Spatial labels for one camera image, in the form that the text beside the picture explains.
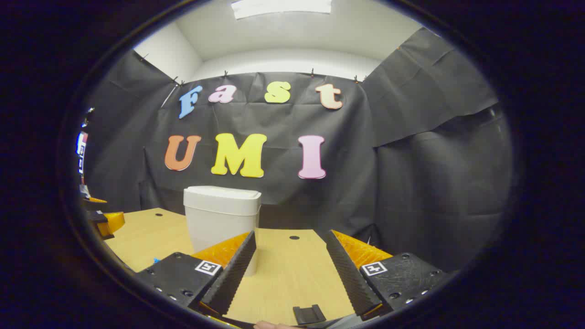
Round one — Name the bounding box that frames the wooden desktop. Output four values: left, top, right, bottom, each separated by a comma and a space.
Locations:
104, 208, 362, 326

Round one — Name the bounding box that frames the computer monitor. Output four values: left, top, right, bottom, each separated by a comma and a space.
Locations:
75, 130, 89, 174

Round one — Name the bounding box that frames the black backdrop cloth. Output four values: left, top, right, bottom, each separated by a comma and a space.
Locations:
80, 27, 515, 275

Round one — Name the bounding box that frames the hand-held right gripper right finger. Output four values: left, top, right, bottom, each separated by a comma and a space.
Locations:
325, 230, 451, 320

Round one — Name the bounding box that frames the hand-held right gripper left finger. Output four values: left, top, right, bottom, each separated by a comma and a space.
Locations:
135, 231, 257, 320

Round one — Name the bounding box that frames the white desktop garbage bin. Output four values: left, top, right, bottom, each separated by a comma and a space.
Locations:
183, 186, 262, 277

